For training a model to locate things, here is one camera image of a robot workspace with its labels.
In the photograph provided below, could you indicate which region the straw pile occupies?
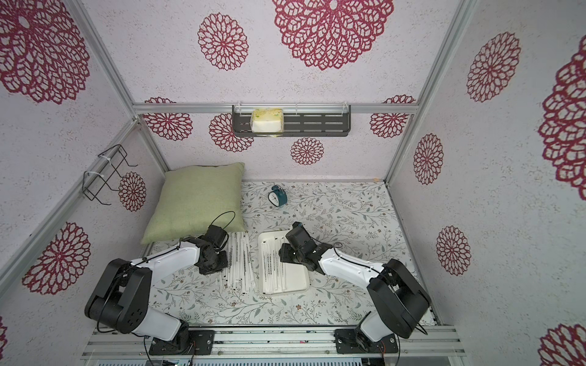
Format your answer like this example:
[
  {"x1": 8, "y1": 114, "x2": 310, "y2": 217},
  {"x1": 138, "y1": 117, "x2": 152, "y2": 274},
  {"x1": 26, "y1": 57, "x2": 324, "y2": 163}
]
[
  {"x1": 269, "y1": 253, "x2": 279, "y2": 293},
  {"x1": 259, "y1": 242, "x2": 268, "y2": 294},
  {"x1": 232, "y1": 233, "x2": 242, "y2": 288},
  {"x1": 241, "y1": 233, "x2": 253, "y2": 294},
  {"x1": 223, "y1": 234, "x2": 235, "y2": 288}
]

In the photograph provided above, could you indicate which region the straw group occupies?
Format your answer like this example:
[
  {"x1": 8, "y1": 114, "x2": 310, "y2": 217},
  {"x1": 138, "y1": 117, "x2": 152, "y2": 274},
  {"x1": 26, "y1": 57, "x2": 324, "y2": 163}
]
[
  {"x1": 264, "y1": 245, "x2": 273, "y2": 293},
  {"x1": 279, "y1": 262, "x2": 287, "y2": 292},
  {"x1": 276, "y1": 261, "x2": 284, "y2": 292}
]

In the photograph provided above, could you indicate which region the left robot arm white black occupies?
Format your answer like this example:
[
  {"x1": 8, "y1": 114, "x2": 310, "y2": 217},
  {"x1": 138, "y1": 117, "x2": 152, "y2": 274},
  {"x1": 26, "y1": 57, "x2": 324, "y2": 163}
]
[{"x1": 84, "y1": 225, "x2": 228, "y2": 342}]

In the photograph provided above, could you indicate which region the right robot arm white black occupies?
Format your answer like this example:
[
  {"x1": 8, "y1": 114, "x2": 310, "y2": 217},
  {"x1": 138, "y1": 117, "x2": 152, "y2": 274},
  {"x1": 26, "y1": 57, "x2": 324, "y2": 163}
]
[{"x1": 279, "y1": 222, "x2": 431, "y2": 349}]

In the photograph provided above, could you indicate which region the white storage tray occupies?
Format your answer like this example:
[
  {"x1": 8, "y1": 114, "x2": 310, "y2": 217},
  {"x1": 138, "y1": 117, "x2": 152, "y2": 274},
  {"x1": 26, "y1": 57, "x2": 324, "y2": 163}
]
[{"x1": 258, "y1": 230, "x2": 310, "y2": 296}]

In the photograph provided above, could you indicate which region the teal alarm clock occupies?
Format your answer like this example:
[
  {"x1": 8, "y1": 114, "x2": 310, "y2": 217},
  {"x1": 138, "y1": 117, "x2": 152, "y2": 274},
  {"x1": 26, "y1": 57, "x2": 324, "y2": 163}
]
[{"x1": 267, "y1": 185, "x2": 288, "y2": 207}]

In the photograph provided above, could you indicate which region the green pillow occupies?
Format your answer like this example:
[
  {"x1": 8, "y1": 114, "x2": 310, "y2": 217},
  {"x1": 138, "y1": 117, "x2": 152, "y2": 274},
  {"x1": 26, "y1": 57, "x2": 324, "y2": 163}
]
[{"x1": 140, "y1": 163, "x2": 247, "y2": 245}]

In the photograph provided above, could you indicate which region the yellow sponge block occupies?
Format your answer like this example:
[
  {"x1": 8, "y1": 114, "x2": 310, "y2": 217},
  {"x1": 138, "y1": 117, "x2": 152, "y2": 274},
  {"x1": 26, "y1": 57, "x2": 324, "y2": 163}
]
[{"x1": 250, "y1": 108, "x2": 285, "y2": 134}]

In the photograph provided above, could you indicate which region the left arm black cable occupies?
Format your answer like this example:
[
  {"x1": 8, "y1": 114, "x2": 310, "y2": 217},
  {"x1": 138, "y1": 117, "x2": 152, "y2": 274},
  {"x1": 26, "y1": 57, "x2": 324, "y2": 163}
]
[{"x1": 136, "y1": 210, "x2": 237, "y2": 271}]

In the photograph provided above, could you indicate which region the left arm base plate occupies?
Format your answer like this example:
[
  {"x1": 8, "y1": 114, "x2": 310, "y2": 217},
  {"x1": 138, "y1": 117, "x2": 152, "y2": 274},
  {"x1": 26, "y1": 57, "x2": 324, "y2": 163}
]
[{"x1": 148, "y1": 329, "x2": 215, "y2": 356}]

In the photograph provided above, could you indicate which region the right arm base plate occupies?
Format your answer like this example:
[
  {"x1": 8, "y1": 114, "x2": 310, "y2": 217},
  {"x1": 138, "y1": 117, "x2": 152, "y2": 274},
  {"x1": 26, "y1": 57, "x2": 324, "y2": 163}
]
[{"x1": 334, "y1": 329, "x2": 399, "y2": 355}]

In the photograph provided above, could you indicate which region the dark metal wall shelf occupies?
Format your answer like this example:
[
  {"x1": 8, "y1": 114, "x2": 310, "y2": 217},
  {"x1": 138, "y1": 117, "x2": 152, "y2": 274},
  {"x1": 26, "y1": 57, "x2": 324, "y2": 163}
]
[{"x1": 231, "y1": 104, "x2": 352, "y2": 137}]

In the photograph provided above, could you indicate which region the black wire wall rack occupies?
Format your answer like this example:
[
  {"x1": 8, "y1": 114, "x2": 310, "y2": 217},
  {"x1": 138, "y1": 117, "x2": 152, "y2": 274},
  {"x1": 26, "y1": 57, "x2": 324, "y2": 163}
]
[{"x1": 81, "y1": 143, "x2": 138, "y2": 206}]

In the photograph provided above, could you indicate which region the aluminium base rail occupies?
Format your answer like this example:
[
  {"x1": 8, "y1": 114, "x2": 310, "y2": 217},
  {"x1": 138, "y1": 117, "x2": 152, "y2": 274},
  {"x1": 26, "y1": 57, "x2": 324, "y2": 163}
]
[{"x1": 80, "y1": 326, "x2": 465, "y2": 361}]

